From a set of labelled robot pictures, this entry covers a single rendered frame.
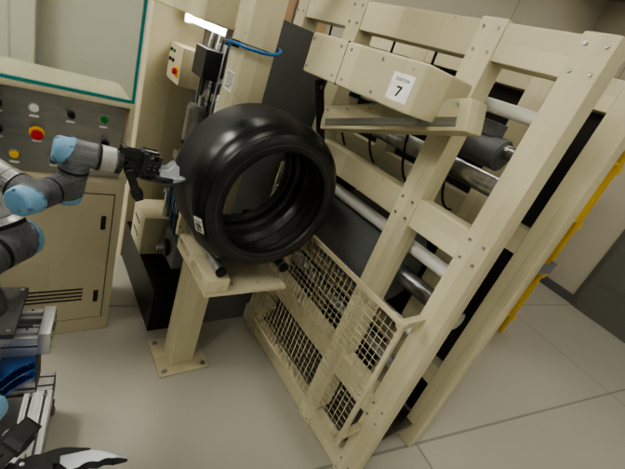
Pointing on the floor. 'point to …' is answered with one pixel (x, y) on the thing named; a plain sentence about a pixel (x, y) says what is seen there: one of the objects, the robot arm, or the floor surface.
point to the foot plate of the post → (174, 363)
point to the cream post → (249, 22)
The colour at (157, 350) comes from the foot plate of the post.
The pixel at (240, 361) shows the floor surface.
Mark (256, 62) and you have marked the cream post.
